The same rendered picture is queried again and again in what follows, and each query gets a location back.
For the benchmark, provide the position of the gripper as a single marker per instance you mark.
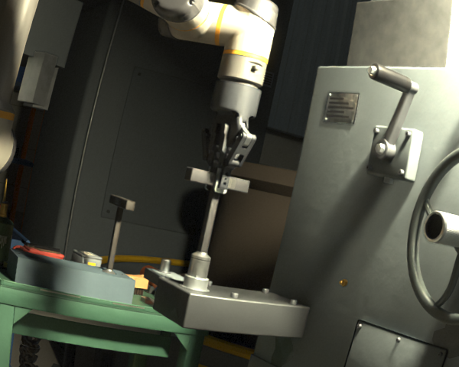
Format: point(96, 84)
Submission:
point(235, 97)

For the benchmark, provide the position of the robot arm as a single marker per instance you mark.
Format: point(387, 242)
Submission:
point(240, 34)

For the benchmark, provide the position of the grey metal peg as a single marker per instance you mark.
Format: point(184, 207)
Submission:
point(165, 266)

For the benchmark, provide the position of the grey ram clamp block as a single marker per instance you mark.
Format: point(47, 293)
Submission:
point(237, 311)

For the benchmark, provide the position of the grey handwheel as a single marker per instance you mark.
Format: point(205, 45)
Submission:
point(449, 229)

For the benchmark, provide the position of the dark grey cabinet door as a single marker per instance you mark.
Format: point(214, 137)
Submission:
point(153, 134)

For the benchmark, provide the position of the brown crate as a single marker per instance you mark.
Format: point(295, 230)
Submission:
point(248, 233)

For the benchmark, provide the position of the metal nameplate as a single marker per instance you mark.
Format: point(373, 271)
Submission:
point(342, 108)

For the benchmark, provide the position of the grey machine body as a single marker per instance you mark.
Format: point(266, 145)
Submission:
point(340, 214)

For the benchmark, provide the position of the orange brush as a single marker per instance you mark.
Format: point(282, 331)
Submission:
point(142, 284)

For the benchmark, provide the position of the grey lever with round grip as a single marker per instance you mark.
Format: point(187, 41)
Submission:
point(397, 103)

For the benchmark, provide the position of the grey tin with yellow label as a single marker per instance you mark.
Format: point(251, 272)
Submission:
point(86, 257)

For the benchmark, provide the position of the red flat tool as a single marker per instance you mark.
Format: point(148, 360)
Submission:
point(42, 253)

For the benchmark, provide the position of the dark grey access panel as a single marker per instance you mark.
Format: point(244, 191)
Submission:
point(390, 351)

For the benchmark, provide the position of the green metal table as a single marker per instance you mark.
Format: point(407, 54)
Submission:
point(7, 306)

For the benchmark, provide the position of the grey lever bracket plate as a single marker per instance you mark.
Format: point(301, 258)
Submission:
point(407, 156)

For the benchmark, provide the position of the grey wall box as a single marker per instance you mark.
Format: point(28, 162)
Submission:
point(38, 80)

